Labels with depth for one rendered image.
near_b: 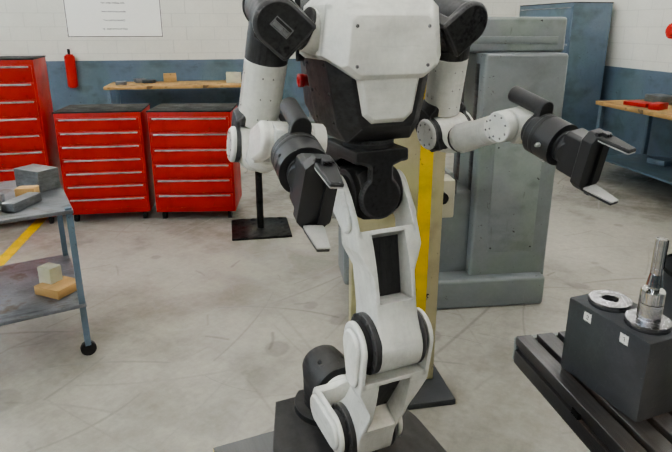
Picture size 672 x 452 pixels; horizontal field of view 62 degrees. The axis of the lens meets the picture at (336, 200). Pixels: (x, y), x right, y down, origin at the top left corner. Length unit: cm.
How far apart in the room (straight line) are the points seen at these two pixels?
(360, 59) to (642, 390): 88
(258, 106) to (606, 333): 89
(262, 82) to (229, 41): 839
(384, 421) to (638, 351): 62
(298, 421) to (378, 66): 111
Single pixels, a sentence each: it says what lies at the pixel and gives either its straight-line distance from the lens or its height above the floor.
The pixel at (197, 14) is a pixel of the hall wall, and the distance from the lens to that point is 958.
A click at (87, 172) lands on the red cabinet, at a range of 546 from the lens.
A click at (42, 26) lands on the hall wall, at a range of 995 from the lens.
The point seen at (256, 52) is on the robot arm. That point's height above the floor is 166.
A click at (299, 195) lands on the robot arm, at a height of 147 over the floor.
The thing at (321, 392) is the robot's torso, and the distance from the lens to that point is 165.
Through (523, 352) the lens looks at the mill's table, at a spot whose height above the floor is 89.
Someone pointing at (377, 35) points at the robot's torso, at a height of 169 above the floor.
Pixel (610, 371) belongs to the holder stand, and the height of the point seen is 99.
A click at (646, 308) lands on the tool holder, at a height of 115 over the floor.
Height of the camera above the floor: 171
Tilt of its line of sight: 17 degrees down
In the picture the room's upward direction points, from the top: straight up
